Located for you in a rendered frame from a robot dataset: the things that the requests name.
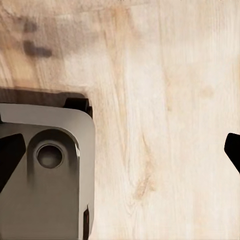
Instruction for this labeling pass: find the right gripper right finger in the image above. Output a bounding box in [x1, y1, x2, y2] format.
[224, 133, 240, 173]

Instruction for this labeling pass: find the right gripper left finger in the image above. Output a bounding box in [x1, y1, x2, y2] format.
[0, 133, 26, 193]

